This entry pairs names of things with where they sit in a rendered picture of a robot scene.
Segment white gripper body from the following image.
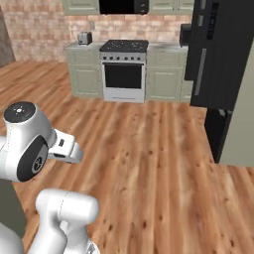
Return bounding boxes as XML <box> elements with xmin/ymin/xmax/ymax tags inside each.
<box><xmin>65</xmin><ymin>141</ymin><xmax>84</xmax><ymax>166</ymax></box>

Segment pale green fridge housing panel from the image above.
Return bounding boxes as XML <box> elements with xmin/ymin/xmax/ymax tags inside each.
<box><xmin>219</xmin><ymin>41</ymin><xmax>254</xmax><ymax>168</ymax></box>

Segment black fridge door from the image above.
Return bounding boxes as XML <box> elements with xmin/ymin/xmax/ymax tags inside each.
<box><xmin>184</xmin><ymin>0</ymin><xmax>254</xmax><ymax>111</ymax></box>

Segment pale green base cupboards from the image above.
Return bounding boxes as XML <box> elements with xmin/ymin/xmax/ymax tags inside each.
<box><xmin>64</xmin><ymin>42</ymin><xmax>105</xmax><ymax>99</ymax></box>
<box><xmin>144</xmin><ymin>42</ymin><xmax>194</xmax><ymax>104</ymax></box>

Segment white oven with black hob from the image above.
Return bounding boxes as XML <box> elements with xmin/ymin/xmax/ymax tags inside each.
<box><xmin>99</xmin><ymin>39</ymin><xmax>150</xmax><ymax>104</ymax></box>

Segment silver toaster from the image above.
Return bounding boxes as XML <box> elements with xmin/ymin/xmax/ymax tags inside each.
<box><xmin>76</xmin><ymin>31</ymin><xmax>94</xmax><ymax>47</ymax></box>

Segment black microwave oven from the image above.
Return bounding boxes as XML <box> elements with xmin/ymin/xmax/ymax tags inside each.
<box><xmin>98</xmin><ymin>0</ymin><xmax>151</xmax><ymax>16</ymax></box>

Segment black coffee machine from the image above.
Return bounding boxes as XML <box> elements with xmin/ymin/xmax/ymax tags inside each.
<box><xmin>179</xmin><ymin>24</ymin><xmax>192</xmax><ymax>48</ymax></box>

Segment pale green wall cupboards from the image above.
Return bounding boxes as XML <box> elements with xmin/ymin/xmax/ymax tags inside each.
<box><xmin>62</xmin><ymin>0</ymin><xmax>100</xmax><ymax>16</ymax></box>
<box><xmin>148</xmin><ymin>0</ymin><xmax>196</xmax><ymax>15</ymax></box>

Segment long grey fridge door handle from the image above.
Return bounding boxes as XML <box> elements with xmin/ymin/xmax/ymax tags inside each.
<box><xmin>193</xmin><ymin>48</ymin><xmax>208</xmax><ymax>97</ymax></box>

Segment short grey fridge door handle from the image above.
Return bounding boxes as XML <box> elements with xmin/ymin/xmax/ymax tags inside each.
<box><xmin>196</xmin><ymin>0</ymin><xmax>206</xmax><ymax>28</ymax></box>

